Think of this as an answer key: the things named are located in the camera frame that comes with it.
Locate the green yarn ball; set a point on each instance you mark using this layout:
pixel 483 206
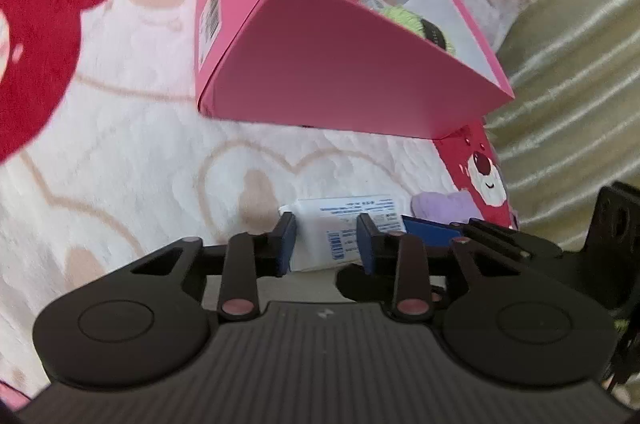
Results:
pixel 405 16

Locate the bear printed blanket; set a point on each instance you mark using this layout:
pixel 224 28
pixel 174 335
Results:
pixel 125 153

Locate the pink cardboard box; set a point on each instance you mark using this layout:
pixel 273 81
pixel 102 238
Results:
pixel 325 63

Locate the white tissue packet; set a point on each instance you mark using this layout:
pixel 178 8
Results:
pixel 325 229

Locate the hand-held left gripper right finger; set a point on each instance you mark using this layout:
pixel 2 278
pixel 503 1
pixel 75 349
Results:
pixel 369 249

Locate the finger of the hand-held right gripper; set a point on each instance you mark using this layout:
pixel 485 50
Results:
pixel 430 231

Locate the purple plush toy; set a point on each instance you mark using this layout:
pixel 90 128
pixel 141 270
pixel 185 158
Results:
pixel 440 204

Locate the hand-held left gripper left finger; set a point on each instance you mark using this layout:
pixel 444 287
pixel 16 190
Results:
pixel 286 244

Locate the shiny gold cloth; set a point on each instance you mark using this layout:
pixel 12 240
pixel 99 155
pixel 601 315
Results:
pixel 550 128

